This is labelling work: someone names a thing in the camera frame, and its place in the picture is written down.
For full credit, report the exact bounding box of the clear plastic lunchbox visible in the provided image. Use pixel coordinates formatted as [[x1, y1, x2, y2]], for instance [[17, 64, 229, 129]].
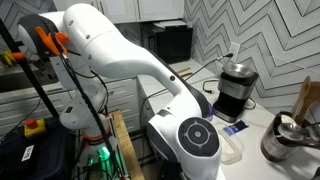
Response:
[[213, 121, 245, 166]]

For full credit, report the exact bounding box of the dark wooden spoon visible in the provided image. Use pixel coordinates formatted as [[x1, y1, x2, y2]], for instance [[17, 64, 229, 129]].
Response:
[[179, 72, 194, 80]]

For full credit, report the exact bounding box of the white drawer cabinet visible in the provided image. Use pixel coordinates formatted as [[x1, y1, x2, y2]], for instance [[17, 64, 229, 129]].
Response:
[[0, 77, 142, 134]]

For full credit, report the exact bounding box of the black microwave oven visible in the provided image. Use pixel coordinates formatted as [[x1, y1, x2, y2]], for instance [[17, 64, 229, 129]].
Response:
[[148, 23, 194, 64]]

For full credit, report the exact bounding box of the wooden cart top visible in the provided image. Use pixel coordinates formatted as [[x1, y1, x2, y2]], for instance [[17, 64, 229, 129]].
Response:
[[111, 109, 146, 180]]

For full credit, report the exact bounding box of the white paper stack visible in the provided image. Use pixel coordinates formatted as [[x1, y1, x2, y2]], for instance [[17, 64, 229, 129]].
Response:
[[153, 19, 189, 29]]

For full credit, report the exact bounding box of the black coffee maker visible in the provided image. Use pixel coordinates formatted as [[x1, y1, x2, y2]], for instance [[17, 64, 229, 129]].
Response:
[[213, 62, 260, 124]]

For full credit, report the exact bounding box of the black metal pole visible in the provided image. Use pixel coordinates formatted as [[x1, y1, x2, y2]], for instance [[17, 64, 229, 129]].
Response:
[[0, 18, 61, 118]]

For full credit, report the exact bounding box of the black equipment case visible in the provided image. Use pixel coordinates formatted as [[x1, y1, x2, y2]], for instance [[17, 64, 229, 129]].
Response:
[[0, 116, 76, 180]]

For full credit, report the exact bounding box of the steel utensil holder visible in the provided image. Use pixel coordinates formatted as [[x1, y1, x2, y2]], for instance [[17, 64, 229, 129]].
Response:
[[260, 111, 320, 163]]

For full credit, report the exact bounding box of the yellow emergency stop button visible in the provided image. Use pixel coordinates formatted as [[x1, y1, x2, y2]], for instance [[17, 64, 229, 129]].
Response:
[[23, 118, 47, 138]]

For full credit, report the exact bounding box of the metal spoon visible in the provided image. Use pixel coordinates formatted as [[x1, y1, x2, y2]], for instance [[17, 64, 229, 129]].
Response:
[[277, 122, 309, 143], [306, 122, 320, 143]]

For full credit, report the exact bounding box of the light wooden cooking spoon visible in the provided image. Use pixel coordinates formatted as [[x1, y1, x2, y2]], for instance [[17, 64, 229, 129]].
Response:
[[290, 75, 313, 126], [294, 81, 320, 127]]

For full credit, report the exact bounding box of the orange pole clamp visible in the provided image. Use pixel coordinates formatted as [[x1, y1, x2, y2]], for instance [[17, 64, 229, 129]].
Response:
[[11, 51, 26, 61]]

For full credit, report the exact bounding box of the yellow hand tool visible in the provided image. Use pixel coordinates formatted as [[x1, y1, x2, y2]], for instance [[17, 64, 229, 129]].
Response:
[[0, 49, 16, 68]]

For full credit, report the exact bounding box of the black coffee maker cord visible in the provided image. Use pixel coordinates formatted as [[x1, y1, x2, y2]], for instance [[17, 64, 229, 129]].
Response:
[[199, 78, 258, 112]]

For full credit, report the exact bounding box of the aluminium robot stand frame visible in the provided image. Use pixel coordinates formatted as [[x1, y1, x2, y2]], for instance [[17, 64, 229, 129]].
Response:
[[105, 113, 130, 180]]

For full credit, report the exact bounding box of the white wall cabinet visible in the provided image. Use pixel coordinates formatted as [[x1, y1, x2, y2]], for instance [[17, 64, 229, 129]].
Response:
[[53, 0, 185, 24]]

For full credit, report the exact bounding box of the white wall outlet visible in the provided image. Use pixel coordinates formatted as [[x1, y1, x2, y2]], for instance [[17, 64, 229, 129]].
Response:
[[228, 41, 242, 63]]

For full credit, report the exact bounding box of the orange cable clip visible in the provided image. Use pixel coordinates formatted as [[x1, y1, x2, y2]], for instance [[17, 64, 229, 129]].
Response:
[[34, 25, 70, 56]]

